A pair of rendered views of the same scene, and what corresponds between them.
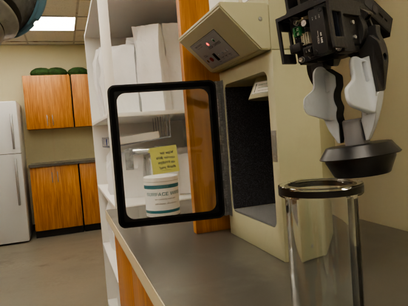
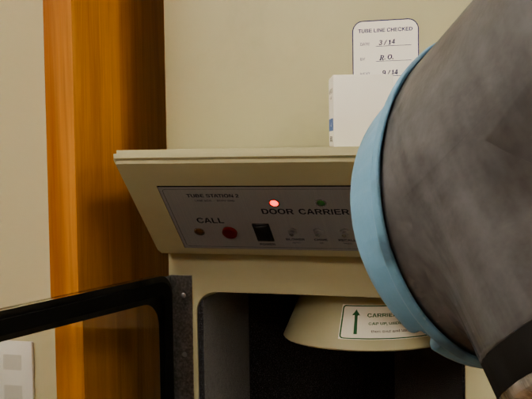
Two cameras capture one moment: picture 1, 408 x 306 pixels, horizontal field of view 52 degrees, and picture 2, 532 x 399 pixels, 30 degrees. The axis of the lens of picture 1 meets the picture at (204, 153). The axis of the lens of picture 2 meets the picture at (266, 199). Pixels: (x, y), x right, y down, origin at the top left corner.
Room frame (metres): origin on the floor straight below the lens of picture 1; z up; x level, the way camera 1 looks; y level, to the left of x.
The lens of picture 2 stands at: (0.55, 0.66, 1.51)
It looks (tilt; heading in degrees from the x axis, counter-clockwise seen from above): 3 degrees down; 307
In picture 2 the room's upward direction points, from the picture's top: 1 degrees counter-clockwise
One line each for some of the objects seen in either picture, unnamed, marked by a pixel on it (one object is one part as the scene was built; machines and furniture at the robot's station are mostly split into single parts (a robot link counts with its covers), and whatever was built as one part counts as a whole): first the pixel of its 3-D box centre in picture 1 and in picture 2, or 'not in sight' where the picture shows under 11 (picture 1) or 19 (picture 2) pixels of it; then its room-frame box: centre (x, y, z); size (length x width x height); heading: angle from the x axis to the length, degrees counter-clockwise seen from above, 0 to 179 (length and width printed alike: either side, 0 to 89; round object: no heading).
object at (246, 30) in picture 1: (218, 42); (306, 203); (1.04, -0.06, 1.46); 0.32 x 0.11 x 0.10; 18
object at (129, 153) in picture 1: (129, 159); not in sight; (1.15, 0.21, 1.18); 0.02 x 0.02 x 0.06; 9
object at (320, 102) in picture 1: (321, 105); not in sight; (0.49, -0.14, 1.26); 0.06 x 0.03 x 0.09; 129
